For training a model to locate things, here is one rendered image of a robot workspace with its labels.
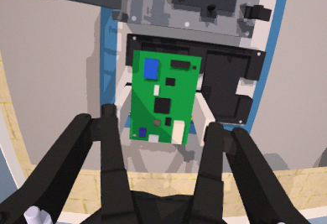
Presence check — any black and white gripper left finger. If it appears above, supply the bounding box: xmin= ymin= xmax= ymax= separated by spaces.
xmin=0 ymin=86 xmax=138 ymax=224

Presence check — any green circuit board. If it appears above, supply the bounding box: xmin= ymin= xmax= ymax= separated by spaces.
xmin=129 ymin=50 xmax=202 ymax=144

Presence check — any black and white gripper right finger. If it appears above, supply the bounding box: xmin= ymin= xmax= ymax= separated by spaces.
xmin=188 ymin=92 xmax=311 ymax=224

